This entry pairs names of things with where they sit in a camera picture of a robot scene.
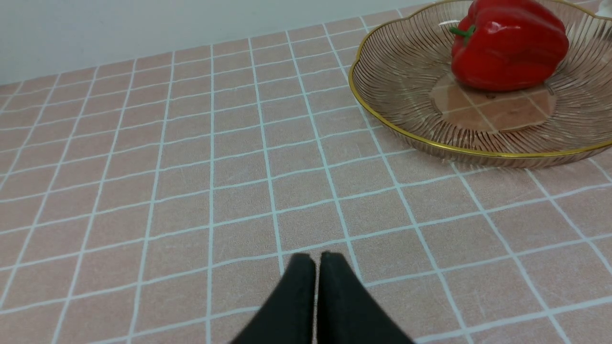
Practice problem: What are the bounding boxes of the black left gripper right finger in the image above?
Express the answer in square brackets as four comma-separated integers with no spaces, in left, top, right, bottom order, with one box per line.
[317,252,414,344]

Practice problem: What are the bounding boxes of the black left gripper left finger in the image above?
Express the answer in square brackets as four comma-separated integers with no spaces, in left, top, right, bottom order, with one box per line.
[231,253,316,344]

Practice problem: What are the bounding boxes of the ribbed glass bowl gold rim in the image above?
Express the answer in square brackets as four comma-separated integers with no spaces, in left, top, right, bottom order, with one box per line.
[349,0,611,169]

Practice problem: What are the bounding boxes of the red bell pepper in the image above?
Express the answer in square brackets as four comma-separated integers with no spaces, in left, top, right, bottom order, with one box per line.
[449,0,569,92]

